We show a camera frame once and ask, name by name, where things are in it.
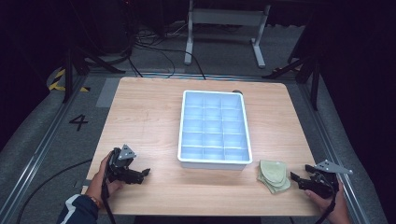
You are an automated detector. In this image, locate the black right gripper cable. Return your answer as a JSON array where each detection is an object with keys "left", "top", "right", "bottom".
[{"left": 315, "top": 186, "right": 340, "bottom": 224}]

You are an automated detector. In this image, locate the person's left hand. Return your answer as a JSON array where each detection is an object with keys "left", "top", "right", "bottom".
[{"left": 85, "top": 152, "right": 125, "bottom": 207}]

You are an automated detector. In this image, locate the person's right hand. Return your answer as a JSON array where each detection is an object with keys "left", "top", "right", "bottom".
[{"left": 304, "top": 181, "right": 352, "bottom": 224}]

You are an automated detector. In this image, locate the bundle of black floor cables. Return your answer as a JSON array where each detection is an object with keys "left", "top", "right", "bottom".
[{"left": 125, "top": 26, "right": 207, "bottom": 81}]

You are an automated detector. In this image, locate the grey floor tape patch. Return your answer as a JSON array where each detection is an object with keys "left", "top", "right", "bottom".
[{"left": 95, "top": 77, "right": 121, "bottom": 108}]

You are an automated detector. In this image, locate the white metal desk frame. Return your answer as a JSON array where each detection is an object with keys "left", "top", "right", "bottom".
[{"left": 183, "top": 0, "right": 273, "bottom": 69}]

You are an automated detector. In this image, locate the pale green cloth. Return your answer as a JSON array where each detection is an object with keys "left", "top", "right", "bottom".
[{"left": 256, "top": 159, "right": 292, "bottom": 195}]

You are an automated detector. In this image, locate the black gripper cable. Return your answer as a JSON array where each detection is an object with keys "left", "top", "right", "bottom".
[
  {"left": 315, "top": 186, "right": 340, "bottom": 224},
  {"left": 100, "top": 174, "right": 117, "bottom": 224}
]

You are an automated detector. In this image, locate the white divided storage tray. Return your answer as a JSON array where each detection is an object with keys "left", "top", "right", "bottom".
[{"left": 177, "top": 90, "right": 254, "bottom": 172}]

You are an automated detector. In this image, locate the black tripod stand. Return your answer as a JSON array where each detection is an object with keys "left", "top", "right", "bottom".
[
  {"left": 61, "top": 46, "right": 126, "bottom": 105},
  {"left": 262, "top": 55, "right": 322, "bottom": 112}
]

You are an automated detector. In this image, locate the black floor cable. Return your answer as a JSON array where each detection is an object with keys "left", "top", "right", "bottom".
[{"left": 16, "top": 158, "right": 93, "bottom": 224}]

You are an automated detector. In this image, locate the yellow black hazard tape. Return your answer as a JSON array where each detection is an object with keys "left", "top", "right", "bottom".
[{"left": 47, "top": 68, "right": 92, "bottom": 93}]

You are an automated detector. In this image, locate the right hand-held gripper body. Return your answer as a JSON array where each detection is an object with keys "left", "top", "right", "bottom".
[{"left": 306, "top": 159, "right": 354, "bottom": 200}]

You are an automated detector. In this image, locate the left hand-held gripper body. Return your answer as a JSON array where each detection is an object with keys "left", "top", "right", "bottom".
[{"left": 106, "top": 144, "right": 140, "bottom": 185}]

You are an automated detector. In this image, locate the aluminium floor rail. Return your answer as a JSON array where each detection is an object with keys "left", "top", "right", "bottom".
[
  {"left": 297, "top": 81, "right": 372, "bottom": 224},
  {"left": 0, "top": 76, "right": 89, "bottom": 224}
]

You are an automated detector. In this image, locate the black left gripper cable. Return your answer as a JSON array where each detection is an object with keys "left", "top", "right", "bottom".
[{"left": 100, "top": 174, "right": 117, "bottom": 224}]

